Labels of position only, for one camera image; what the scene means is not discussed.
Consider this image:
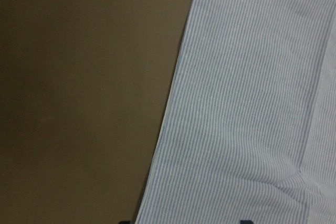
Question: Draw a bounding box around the light blue striped shirt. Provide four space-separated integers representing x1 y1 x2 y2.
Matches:
136 0 335 223

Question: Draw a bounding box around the brown paper table cover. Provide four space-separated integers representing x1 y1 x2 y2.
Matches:
1 0 191 223

